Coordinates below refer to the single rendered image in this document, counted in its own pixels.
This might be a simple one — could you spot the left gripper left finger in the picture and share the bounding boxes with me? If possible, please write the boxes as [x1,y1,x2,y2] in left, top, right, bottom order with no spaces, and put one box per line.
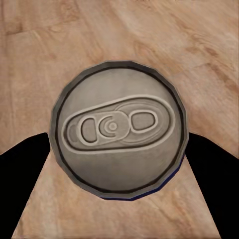
[0,132,50,239]

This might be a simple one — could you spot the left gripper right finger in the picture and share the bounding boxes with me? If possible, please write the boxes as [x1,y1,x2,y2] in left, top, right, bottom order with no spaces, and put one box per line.
[185,133,239,239]

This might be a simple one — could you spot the can of soda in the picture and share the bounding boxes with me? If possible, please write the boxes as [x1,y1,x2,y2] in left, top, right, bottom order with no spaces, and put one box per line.
[48,60,189,201]

